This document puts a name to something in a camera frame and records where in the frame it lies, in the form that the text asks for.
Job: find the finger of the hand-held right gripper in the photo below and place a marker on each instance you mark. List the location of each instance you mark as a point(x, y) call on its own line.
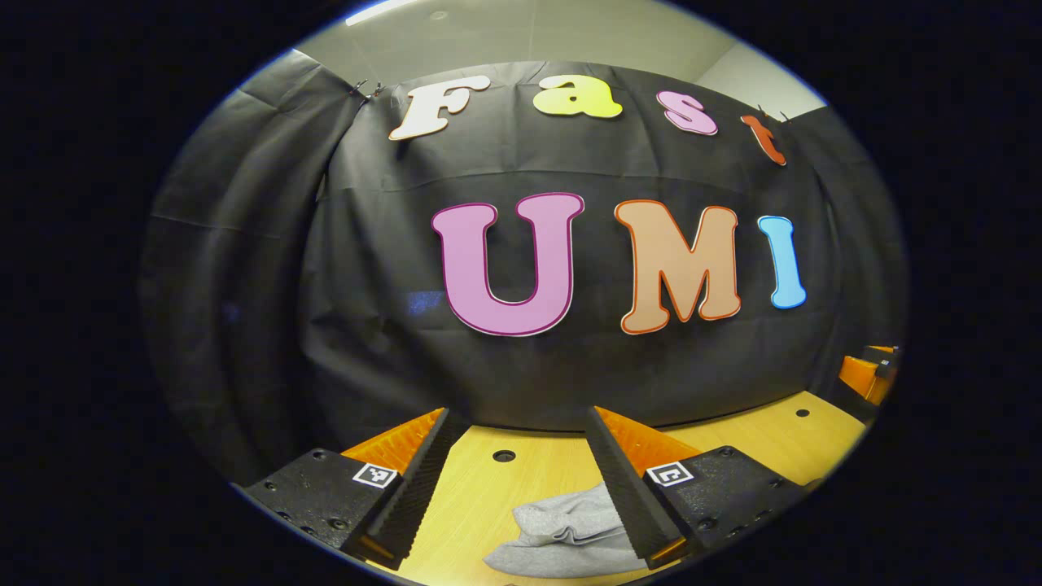
point(859, 378)
point(883, 352)

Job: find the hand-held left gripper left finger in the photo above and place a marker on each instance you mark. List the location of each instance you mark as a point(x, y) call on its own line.
point(415, 492)

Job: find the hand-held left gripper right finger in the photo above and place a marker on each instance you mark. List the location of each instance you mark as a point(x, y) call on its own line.
point(627, 496)

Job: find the grey hoodie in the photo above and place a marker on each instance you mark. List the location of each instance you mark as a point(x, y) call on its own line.
point(562, 537)

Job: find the black backdrop cloth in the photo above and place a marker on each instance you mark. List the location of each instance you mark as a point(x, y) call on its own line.
point(391, 244)

